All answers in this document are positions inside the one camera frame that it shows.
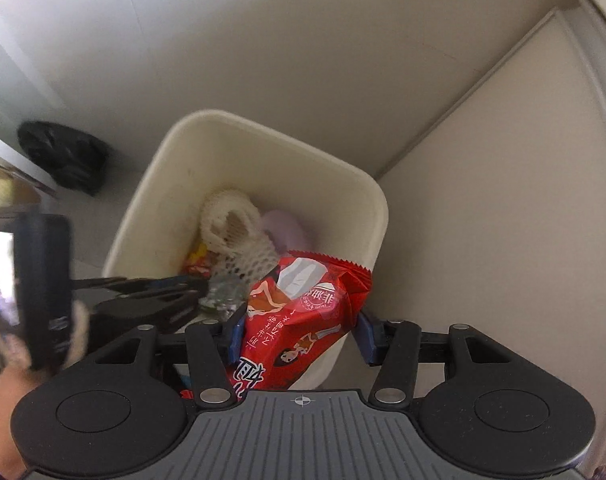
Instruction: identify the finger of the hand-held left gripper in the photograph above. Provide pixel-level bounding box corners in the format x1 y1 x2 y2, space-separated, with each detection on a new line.
72 274 208 293
90 287 206 333

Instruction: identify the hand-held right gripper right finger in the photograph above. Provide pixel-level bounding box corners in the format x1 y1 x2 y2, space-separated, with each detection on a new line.
354 310 514 407

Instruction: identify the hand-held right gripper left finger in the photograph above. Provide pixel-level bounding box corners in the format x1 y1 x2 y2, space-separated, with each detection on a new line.
90 317 247 408

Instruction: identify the small red wrapper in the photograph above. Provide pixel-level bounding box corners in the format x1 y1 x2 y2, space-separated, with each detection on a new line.
184 242 216 277

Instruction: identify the red snack packet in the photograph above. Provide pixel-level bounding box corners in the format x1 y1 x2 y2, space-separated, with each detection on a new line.
225 249 374 393

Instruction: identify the white foam net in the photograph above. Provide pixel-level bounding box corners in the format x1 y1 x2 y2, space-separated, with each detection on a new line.
199 189 280 283

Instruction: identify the purple rubber glove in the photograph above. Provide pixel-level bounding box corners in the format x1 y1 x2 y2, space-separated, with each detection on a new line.
260 210 310 254

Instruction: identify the cream plastic trash bin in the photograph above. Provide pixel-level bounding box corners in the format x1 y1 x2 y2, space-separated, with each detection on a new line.
102 109 390 391

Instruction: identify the person's left hand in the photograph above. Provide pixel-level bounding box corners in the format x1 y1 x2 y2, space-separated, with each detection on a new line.
0 355 48 467

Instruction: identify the smartphone with lit screen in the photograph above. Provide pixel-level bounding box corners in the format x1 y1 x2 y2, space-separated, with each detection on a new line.
0 215 21 328

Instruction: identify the black plastic bag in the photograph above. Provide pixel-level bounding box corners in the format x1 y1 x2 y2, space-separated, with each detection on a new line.
17 120 111 197

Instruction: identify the door frame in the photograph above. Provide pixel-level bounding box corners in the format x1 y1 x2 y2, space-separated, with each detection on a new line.
0 125 60 202

